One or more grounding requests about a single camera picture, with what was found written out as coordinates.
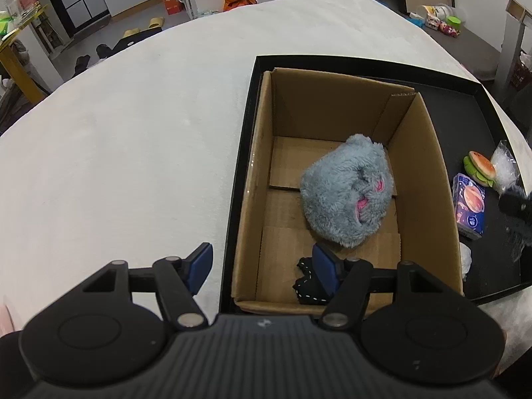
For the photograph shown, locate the clear bag of white beads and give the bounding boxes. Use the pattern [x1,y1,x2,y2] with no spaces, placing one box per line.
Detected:
[490,140,520,195]

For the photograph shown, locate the blue tissue pack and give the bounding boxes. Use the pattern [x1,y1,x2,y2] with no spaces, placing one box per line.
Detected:
[452,173,485,240]

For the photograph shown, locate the burger plush toy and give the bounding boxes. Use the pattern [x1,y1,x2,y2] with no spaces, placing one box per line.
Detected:
[463,150,496,188]

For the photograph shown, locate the white cloth pack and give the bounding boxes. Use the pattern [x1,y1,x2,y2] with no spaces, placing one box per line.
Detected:
[460,242,472,281]

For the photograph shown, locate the black patterned sock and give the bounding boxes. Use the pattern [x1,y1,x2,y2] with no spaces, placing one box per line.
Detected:
[292,258,331,306]

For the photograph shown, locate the black shallow tray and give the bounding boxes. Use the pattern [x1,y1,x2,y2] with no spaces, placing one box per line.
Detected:
[219,55,531,314]

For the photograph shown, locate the grey fluffy plush toy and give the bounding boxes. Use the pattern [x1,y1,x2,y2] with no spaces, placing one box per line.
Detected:
[300,133,395,249]

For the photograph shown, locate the grey bench mat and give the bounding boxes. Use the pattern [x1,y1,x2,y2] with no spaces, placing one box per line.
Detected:
[405,15,500,83]

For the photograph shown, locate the brown cardboard box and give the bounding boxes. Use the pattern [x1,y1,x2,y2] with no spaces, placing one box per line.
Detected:
[231,68,463,314]

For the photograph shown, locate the green cup toy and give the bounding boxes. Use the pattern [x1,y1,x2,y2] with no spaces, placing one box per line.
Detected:
[446,15,462,31]

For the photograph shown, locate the yellow table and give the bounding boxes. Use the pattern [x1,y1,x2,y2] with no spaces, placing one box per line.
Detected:
[0,5,48,105]

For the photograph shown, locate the yellow slippers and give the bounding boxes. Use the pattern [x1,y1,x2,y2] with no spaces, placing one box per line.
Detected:
[122,16,166,39]

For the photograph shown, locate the orange bag on floor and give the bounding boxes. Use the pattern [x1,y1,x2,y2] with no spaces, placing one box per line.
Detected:
[223,0,258,12]

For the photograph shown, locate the clear glass jar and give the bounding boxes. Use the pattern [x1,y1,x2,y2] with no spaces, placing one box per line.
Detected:
[5,0,39,23]

